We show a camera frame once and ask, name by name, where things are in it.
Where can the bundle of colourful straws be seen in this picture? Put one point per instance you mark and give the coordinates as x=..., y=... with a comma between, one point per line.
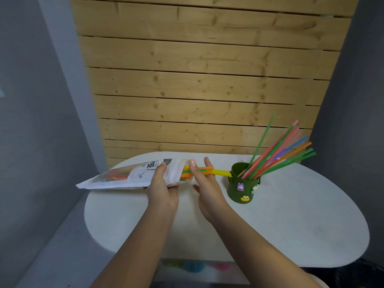
x=270, y=161
x=222, y=173

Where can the person's left hand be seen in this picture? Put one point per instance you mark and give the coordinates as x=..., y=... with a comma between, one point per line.
x=162, y=196

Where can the person's left forearm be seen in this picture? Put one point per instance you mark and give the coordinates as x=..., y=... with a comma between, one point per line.
x=135, y=251

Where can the pink plastic container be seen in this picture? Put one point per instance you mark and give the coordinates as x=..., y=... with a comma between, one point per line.
x=222, y=266

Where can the blue plastic container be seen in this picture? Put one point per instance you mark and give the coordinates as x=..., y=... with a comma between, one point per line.
x=194, y=266

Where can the wooden plank panel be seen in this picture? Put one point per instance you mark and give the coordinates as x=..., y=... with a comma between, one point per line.
x=210, y=80

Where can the person's right hand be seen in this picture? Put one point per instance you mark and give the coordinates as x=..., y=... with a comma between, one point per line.
x=211, y=197

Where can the green plastic container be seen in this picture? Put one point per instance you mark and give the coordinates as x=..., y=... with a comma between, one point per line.
x=171, y=263

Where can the person's right forearm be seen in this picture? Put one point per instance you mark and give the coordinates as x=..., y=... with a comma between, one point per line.
x=255, y=251

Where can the dark green cup with charms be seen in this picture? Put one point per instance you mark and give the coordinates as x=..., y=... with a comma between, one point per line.
x=232, y=191

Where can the white plastic straw packet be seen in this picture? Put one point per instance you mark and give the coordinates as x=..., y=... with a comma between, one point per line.
x=135, y=182

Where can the black trash bin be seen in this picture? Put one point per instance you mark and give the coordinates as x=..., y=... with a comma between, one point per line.
x=360, y=275

